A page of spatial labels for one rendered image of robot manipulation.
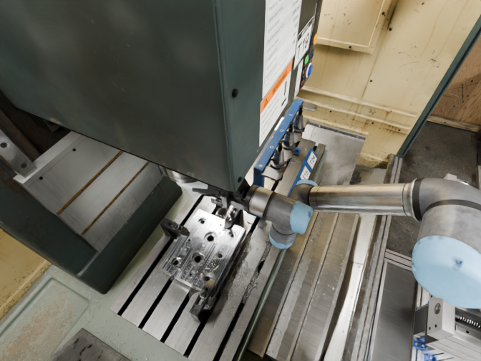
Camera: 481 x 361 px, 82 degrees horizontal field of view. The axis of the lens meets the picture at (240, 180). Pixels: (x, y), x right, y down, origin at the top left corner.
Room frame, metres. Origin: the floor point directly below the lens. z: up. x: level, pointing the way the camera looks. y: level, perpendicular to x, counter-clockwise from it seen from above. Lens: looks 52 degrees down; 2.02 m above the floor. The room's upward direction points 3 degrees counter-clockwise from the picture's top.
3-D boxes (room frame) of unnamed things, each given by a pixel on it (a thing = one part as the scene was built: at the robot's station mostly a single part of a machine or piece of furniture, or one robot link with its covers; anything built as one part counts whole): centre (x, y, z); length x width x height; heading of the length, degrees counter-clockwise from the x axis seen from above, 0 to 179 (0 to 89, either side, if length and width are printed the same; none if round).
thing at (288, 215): (0.37, -0.12, 1.40); 0.11 x 0.08 x 0.09; 61
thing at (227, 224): (0.61, 0.04, 0.97); 0.13 x 0.03 x 0.15; 151
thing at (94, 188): (0.72, 0.52, 1.16); 0.48 x 0.05 x 0.51; 151
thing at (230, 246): (0.48, 0.16, 0.97); 0.29 x 0.23 x 0.05; 151
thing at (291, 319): (0.48, -0.32, 0.70); 0.90 x 0.30 x 0.16; 151
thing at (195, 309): (0.28, 0.15, 0.97); 0.13 x 0.03 x 0.15; 151
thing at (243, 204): (0.44, 0.02, 1.40); 0.12 x 0.08 x 0.09; 61
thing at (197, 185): (0.45, 0.13, 1.41); 0.09 x 0.03 x 0.06; 86
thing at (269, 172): (0.65, -0.12, 1.21); 0.07 x 0.05 x 0.01; 61
